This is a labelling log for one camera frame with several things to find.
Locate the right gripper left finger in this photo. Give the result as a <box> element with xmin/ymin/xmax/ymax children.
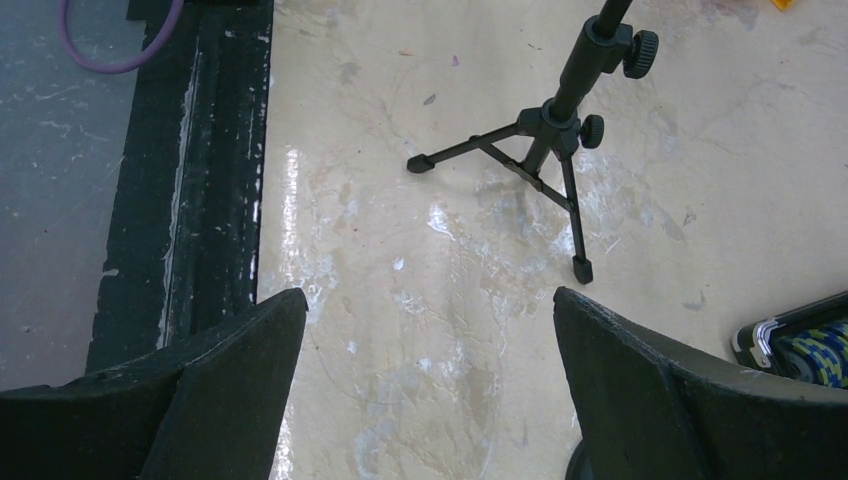
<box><xmin>1</xmin><ymin>288</ymin><xmax>308</xmax><ymax>479</ymax></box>

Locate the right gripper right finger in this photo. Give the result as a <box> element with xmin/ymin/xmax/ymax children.
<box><xmin>553</xmin><ymin>287</ymin><xmax>847</xmax><ymax>479</ymax></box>

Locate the black tripod mic stand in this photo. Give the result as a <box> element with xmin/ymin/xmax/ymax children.
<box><xmin>406</xmin><ymin>0</ymin><xmax>660</xmax><ymax>285</ymax></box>

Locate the round-base mic stand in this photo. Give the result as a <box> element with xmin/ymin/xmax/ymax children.
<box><xmin>564</xmin><ymin>439</ymin><xmax>594</xmax><ymax>480</ymax></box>

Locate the yellow triangle stand far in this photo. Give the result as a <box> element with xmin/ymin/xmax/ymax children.
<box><xmin>771</xmin><ymin>0</ymin><xmax>794</xmax><ymax>11</ymax></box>

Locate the black poker chip case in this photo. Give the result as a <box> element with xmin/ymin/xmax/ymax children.
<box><xmin>730</xmin><ymin>291</ymin><xmax>847</xmax><ymax>389</ymax></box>

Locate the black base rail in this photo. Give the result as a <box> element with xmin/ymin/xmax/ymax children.
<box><xmin>86</xmin><ymin>1</ymin><xmax>274</xmax><ymax>372</ymax></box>

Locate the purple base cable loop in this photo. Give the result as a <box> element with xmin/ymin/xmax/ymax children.
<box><xmin>56</xmin><ymin>0</ymin><xmax>185</xmax><ymax>75</ymax></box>

